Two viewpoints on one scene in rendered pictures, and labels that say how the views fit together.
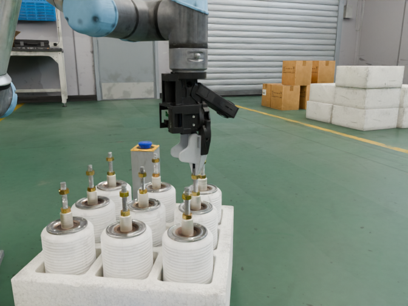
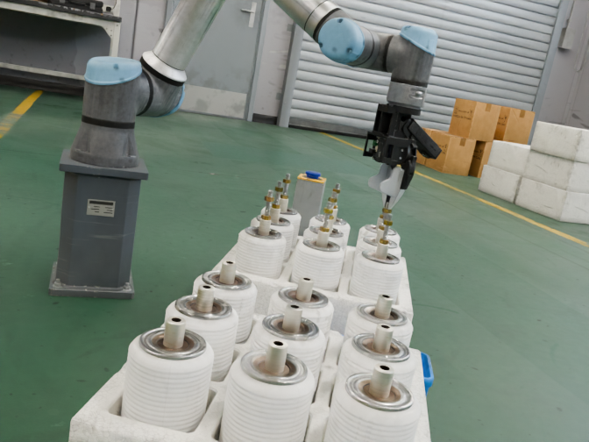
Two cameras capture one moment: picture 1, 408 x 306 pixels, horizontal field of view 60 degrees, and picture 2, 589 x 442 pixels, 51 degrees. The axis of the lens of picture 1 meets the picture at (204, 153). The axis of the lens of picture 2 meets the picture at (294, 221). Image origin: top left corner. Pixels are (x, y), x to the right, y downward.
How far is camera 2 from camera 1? 0.60 m
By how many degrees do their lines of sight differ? 1
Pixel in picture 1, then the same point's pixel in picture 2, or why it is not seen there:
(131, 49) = (222, 37)
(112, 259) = (309, 268)
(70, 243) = (271, 247)
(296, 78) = (472, 127)
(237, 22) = (393, 24)
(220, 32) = not seen: hidden behind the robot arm
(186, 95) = (398, 128)
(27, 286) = not seen: hidden behind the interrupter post
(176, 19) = (407, 56)
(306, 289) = (471, 357)
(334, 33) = (540, 67)
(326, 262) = (494, 341)
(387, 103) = not seen: outside the picture
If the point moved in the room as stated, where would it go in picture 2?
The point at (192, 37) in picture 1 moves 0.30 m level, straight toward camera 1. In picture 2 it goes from (418, 75) to (460, 77)
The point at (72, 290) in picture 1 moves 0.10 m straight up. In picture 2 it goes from (269, 289) to (278, 239)
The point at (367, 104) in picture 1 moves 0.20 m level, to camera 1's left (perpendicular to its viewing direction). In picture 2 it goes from (571, 183) to (538, 177)
